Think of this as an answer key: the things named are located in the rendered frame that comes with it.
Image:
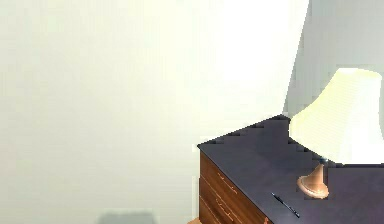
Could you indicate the brown wooden chest of drawers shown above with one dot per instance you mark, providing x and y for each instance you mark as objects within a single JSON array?
[{"x": 253, "y": 166}]

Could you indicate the black pen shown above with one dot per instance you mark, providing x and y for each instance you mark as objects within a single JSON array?
[{"x": 285, "y": 205}]

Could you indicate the cream shade table lamp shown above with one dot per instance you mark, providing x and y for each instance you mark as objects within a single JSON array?
[{"x": 343, "y": 123}]

